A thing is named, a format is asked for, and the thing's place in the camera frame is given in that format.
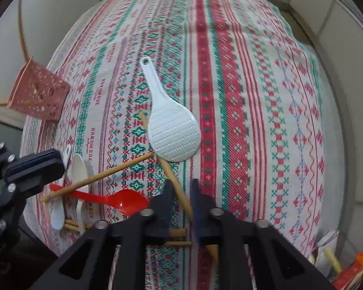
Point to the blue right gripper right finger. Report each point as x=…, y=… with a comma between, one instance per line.
x=208, y=219

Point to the red plastic spoon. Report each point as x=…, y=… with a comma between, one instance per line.
x=126, y=201

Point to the patterned striped tablecloth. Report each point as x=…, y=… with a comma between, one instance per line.
x=263, y=252

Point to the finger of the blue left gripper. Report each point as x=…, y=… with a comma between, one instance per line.
x=31, y=173

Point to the small white rice paddle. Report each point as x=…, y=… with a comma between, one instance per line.
x=57, y=220

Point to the pink perforated utensil holder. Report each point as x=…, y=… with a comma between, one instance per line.
x=38, y=92

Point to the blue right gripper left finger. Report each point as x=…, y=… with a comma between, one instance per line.
x=159, y=224

